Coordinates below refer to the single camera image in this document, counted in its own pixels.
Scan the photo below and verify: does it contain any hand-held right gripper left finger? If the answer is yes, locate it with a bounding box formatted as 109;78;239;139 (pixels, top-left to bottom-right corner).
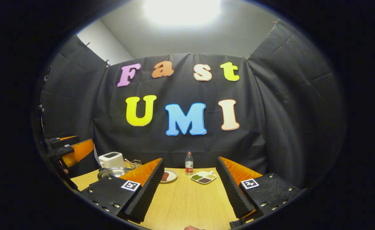
80;158;165;223

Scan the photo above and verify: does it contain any white toaster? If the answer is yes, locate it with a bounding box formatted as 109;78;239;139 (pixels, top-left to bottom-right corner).
98;152;125;169

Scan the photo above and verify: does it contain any black backdrop cloth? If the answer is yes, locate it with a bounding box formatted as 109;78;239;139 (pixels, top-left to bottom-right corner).
39;20;346;189

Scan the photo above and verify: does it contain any white round plate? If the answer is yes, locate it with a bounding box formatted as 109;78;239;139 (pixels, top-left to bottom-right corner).
160;169;178;183

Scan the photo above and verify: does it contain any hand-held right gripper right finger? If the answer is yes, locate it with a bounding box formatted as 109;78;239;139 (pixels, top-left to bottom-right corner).
215;156;302;221

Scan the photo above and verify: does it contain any white divided dish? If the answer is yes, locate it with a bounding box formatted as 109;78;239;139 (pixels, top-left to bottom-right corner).
190;171;217;185

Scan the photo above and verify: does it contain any steel pot with black handle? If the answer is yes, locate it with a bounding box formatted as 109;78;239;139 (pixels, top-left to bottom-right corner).
97;167;133;180

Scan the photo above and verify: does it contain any clear plastic water bottle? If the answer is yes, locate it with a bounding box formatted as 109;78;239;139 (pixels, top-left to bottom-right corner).
185;151;194;176

